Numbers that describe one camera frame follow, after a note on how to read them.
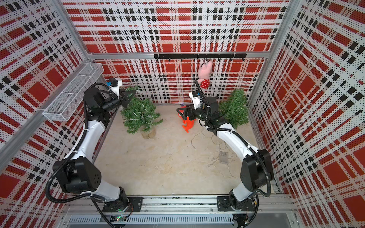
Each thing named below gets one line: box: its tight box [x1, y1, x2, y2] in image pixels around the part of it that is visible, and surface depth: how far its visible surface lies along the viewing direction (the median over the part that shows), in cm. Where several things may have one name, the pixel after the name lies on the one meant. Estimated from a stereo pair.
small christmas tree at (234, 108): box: [218, 88, 250, 130], surface depth 84 cm
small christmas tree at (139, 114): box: [120, 85, 164, 139], surface depth 82 cm
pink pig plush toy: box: [197, 59, 213, 89], surface depth 95 cm
